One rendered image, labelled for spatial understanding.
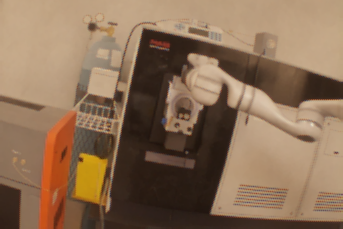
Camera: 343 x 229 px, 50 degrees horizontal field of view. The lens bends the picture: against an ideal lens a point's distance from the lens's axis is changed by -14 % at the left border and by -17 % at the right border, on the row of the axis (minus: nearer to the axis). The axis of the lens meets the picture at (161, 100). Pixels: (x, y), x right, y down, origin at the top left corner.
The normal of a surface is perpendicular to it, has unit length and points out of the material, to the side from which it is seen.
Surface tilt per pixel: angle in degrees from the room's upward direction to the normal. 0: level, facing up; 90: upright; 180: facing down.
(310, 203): 90
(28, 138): 90
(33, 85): 90
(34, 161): 90
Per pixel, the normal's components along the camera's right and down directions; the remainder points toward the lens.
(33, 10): 0.07, 0.10
